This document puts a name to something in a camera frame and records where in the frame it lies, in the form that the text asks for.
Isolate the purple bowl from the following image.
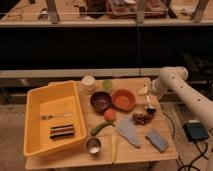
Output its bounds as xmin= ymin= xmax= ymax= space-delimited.
xmin=90 ymin=91 xmax=112 ymax=113

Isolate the blue sponge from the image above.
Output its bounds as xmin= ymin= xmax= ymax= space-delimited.
xmin=145 ymin=129 xmax=169 ymax=153

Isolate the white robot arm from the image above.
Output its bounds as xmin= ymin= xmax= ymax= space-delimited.
xmin=147 ymin=67 xmax=213 ymax=132

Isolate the orange bowl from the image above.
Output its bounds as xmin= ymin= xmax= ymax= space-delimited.
xmin=112 ymin=89 xmax=136 ymax=111

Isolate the bunch of dark grapes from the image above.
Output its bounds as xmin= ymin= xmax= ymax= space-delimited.
xmin=132 ymin=113 xmax=154 ymax=125

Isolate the grey cloth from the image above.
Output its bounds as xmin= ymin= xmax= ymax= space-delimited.
xmin=116 ymin=117 xmax=141 ymax=148

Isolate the red tomato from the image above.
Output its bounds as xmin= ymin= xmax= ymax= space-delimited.
xmin=104 ymin=108 xmax=116 ymax=121

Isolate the white cup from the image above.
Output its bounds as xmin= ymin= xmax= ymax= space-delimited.
xmin=81 ymin=75 xmax=95 ymax=94

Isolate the green chili pepper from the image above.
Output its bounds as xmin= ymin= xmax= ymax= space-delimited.
xmin=90 ymin=122 xmax=115 ymax=136

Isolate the small steel cup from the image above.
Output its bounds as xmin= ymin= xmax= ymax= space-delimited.
xmin=86 ymin=137 xmax=101 ymax=155

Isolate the striped brown block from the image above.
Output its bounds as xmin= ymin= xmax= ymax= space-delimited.
xmin=50 ymin=124 xmax=75 ymax=139

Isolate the yellow plastic bin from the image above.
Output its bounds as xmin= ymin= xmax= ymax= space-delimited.
xmin=23 ymin=81 xmax=87 ymax=157

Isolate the silver fork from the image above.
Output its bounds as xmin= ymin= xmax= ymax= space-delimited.
xmin=41 ymin=113 xmax=72 ymax=120

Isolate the wooden shelf rack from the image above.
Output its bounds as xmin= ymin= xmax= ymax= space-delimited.
xmin=0 ymin=0 xmax=213 ymax=79

